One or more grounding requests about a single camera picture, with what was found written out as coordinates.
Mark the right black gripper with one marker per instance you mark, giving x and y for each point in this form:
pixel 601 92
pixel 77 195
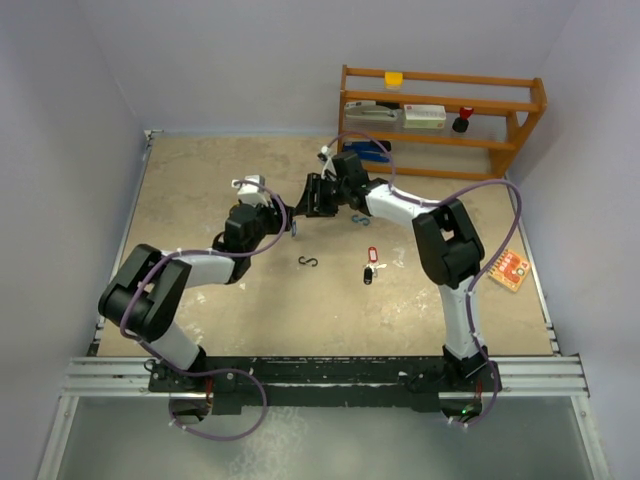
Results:
pixel 315 186

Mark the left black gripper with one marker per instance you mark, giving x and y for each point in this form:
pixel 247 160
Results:
pixel 274 216

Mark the blue S carabiner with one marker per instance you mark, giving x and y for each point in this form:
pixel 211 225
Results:
pixel 365 221

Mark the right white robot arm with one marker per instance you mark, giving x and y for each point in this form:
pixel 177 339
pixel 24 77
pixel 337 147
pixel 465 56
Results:
pixel 449 247

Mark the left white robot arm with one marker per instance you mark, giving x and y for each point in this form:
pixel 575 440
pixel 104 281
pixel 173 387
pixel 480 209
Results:
pixel 143 297

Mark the black S carabiner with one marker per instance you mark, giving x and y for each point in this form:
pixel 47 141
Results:
pixel 312 262

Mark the blue stapler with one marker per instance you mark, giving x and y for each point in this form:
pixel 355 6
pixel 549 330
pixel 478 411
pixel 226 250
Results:
pixel 366 151

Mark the red key tag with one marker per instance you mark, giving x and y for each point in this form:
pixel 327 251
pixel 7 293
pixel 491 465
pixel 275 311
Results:
pixel 373 255

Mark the silver key black tag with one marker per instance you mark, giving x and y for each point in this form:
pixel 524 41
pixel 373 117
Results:
pixel 379 266

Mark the grey stapler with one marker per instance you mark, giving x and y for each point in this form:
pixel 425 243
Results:
pixel 370 110

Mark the wooden shelf rack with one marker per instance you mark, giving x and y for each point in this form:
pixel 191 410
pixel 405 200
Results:
pixel 506 112

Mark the white cardboard box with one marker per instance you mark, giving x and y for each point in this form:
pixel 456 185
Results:
pixel 424 116

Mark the yellow lid jar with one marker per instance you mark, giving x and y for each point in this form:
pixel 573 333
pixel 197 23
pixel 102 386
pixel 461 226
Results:
pixel 393 81

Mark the red black stamp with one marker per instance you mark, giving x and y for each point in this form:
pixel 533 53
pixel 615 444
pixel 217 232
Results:
pixel 461 123

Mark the orange packet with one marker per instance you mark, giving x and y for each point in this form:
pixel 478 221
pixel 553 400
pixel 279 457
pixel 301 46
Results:
pixel 510 270

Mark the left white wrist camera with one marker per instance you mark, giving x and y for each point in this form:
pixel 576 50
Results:
pixel 251 190

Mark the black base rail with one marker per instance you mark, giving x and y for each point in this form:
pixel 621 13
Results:
pixel 225 385

